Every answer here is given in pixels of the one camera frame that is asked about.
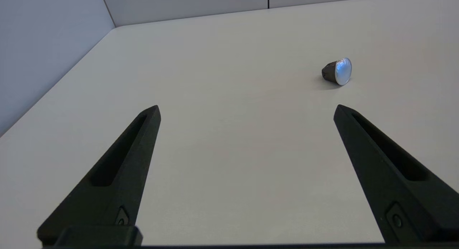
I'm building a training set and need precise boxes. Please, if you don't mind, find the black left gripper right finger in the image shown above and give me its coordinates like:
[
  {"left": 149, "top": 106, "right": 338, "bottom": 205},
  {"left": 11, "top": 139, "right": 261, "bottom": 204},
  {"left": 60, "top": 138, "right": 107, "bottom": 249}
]
[{"left": 333, "top": 104, "right": 459, "bottom": 244}]

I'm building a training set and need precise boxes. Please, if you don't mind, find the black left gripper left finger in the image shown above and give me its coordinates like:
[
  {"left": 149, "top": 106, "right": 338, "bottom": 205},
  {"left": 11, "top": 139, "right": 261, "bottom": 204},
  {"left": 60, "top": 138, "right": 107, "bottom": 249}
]
[{"left": 37, "top": 105, "right": 161, "bottom": 246}]

